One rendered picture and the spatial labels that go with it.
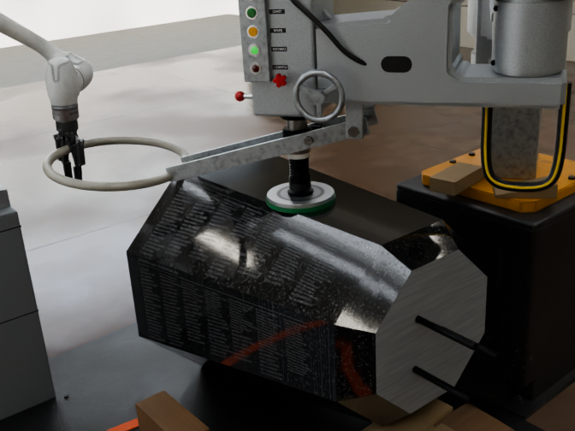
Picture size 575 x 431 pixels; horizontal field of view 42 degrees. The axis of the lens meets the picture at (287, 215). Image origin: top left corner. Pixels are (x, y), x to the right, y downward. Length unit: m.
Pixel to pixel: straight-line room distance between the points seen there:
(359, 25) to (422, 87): 0.24
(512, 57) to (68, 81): 1.44
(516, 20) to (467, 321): 0.88
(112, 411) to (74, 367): 0.39
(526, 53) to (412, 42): 0.29
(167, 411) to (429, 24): 1.56
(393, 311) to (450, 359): 0.35
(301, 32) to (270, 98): 0.21
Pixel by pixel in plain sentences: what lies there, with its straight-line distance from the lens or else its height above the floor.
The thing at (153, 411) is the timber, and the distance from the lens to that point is 2.73.
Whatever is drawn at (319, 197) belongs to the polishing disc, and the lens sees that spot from 2.32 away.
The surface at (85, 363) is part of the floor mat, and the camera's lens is 3.30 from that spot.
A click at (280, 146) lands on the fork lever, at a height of 1.06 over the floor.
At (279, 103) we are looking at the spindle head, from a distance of 2.18.
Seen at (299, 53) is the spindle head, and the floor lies 1.35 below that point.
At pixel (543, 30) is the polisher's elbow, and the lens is 2.04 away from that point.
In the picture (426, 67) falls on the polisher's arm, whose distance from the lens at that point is 2.07.
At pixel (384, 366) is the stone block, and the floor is 0.55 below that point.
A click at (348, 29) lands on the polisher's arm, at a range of 2.09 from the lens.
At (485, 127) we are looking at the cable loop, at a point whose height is 1.13.
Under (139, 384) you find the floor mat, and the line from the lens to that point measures 3.10.
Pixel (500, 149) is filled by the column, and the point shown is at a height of 0.89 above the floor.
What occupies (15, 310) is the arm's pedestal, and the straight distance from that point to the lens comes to 2.92.
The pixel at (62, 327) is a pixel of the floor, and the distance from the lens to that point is 3.64.
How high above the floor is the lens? 1.73
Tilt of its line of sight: 22 degrees down
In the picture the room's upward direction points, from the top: 3 degrees counter-clockwise
